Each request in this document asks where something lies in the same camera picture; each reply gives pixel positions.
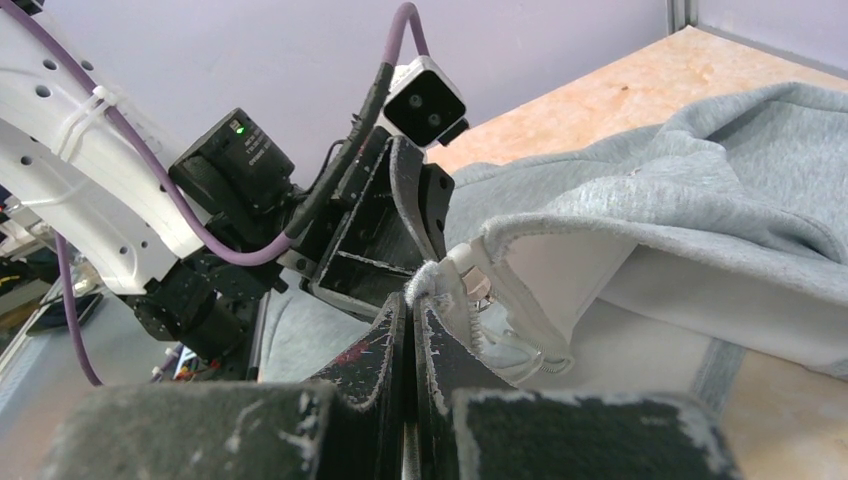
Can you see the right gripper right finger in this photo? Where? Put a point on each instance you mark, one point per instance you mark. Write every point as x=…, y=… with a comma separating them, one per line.
x=475, y=425

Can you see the grey zip-up jacket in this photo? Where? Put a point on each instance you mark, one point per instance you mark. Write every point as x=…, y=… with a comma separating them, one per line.
x=657, y=258

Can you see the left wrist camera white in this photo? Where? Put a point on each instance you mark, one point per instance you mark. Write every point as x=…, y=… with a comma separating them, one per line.
x=424, y=105

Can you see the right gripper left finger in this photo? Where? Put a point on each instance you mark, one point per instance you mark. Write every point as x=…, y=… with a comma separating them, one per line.
x=344, y=422

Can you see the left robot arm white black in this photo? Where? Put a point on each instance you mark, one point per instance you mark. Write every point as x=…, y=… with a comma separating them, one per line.
x=84, y=159

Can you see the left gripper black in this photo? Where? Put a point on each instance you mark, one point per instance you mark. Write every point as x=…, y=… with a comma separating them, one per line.
x=421, y=193

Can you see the silver zipper slider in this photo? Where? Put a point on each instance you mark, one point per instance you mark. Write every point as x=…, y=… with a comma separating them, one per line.
x=477, y=287

